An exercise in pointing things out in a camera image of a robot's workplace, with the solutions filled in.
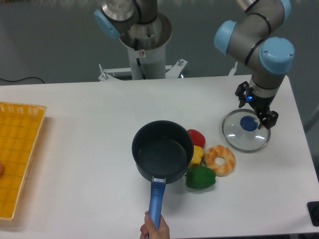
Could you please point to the black device at table edge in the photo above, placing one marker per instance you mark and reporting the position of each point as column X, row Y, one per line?
column 313, row 208

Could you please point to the green bell pepper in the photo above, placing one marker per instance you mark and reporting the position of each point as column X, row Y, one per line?
column 200, row 177

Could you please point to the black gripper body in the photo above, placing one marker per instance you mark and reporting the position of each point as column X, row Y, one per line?
column 259, row 104

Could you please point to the red bell pepper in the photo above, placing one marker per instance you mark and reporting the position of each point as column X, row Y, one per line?
column 197, row 138

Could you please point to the glass pot lid blue knob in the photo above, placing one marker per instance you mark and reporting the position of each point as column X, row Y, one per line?
column 240, row 130

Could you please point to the yellow wicker basket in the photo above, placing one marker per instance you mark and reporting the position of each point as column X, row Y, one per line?
column 20, row 125

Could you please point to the person's hand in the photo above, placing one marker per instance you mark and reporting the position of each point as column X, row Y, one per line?
column 149, row 231

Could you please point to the second grey robot arm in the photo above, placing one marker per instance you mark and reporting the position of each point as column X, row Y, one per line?
column 117, row 16

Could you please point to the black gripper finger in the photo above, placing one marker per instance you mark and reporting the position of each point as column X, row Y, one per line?
column 267, row 118
column 240, row 92

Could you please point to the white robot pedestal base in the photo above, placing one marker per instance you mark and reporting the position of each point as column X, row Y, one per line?
column 146, row 47

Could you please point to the glazed orange donut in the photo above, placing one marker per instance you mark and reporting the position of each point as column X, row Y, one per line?
column 220, row 159

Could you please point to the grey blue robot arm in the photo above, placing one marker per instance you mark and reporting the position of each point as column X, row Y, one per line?
column 270, row 58

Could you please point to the yellow bell pepper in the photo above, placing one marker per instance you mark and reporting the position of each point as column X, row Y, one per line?
column 198, row 154

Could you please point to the dark saucepan blue handle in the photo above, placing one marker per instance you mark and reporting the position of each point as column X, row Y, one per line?
column 162, row 151

